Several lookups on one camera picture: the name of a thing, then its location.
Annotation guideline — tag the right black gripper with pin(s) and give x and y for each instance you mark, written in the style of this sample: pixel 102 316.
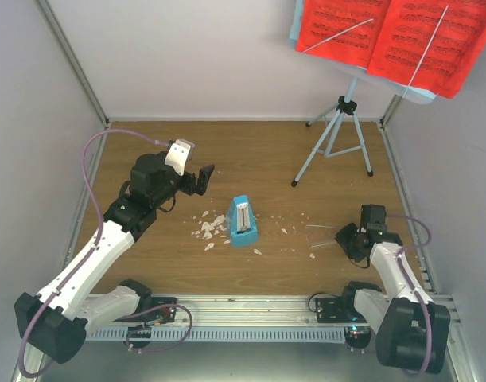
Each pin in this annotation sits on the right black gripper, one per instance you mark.
pixel 341 237

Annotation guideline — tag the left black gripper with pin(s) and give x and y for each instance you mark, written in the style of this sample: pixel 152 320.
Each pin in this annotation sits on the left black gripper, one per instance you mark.
pixel 191 188

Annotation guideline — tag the clear plastic metronome cover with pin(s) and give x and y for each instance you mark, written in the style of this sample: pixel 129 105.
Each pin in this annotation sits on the clear plastic metronome cover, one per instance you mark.
pixel 318 236

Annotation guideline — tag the blue metronome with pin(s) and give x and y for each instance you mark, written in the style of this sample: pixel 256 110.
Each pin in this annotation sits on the blue metronome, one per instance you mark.
pixel 241 224

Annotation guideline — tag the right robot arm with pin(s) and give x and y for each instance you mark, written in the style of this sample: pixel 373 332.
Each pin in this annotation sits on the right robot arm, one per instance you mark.
pixel 411 329

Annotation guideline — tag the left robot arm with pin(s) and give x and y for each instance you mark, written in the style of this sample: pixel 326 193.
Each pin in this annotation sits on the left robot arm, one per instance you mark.
pixel 151 184

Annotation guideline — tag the red sheet music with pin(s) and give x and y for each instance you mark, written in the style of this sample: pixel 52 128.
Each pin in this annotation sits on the red sheet music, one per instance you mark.
pixel 429 45

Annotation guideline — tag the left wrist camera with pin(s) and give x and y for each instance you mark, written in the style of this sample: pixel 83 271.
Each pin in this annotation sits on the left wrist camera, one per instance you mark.
pixel 178 154

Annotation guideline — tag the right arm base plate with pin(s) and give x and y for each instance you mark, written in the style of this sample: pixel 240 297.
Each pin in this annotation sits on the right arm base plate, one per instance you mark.
pixel 336 310

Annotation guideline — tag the aluminium front rail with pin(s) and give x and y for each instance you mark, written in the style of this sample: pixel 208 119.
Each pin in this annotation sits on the aluminium front rail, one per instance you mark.
pixel 246 310

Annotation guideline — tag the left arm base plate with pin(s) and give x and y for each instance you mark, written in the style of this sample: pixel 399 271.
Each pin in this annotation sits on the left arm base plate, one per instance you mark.
pixel 152 311

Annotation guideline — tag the grey slotted cable duct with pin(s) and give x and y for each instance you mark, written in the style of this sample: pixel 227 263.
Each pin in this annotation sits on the grey slotted cable duct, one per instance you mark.
pixel 244 334

